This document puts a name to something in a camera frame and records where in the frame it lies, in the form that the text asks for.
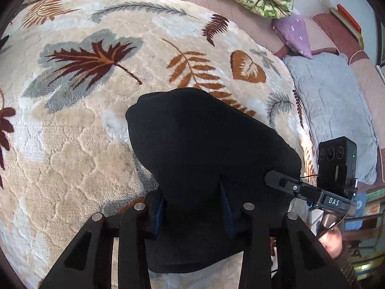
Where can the purple pillow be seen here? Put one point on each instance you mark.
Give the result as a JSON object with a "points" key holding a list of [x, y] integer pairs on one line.
{"points": [[293, 33]]}

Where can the black pants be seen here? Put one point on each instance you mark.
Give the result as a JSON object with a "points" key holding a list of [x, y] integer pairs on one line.
{"points": [[195, 141]]}

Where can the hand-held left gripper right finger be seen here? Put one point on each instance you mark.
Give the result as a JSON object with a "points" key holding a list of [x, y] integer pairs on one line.
{"points": [[229, 218]]}

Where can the wooden shelf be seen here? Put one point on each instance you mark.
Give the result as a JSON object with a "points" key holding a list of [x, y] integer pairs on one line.
{"points": [[367, 234]]}

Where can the person's right hand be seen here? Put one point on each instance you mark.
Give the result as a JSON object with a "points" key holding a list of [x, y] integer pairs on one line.
{"points": [[332, 243]]}

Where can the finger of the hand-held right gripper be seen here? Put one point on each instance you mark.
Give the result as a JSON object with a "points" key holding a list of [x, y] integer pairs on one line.
{"points": [[288, 183]]}

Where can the grey pillow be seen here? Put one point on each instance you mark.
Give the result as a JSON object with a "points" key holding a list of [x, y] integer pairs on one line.
{"points": [[331, 102]]}

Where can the leaf printed blanket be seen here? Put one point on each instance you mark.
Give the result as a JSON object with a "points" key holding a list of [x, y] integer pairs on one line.
{"points": [[90, 126]]}

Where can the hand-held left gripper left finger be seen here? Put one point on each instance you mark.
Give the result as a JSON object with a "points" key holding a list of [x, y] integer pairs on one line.
{"points": [[158, 216]]}

